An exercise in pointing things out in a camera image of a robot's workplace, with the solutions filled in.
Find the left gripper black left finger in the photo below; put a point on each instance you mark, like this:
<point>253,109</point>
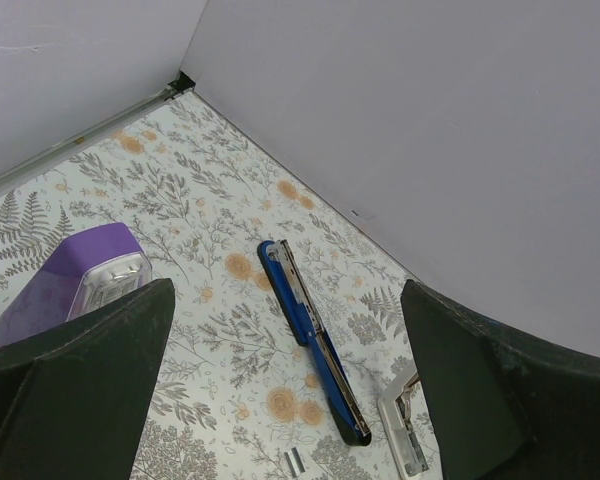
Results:
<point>74,399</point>

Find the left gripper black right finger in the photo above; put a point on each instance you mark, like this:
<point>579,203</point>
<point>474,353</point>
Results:
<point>503,403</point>

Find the white stapler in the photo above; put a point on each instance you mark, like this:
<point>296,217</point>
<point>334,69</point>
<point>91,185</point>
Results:
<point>395,413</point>

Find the purple stapler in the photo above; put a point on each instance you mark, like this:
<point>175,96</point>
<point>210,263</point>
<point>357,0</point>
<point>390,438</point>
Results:
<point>86,271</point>

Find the small staple strip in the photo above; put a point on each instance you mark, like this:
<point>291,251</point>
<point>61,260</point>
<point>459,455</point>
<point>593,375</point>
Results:
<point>294,462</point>

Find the blue stapler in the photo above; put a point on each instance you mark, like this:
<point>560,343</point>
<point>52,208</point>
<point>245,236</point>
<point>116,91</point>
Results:
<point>309,331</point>

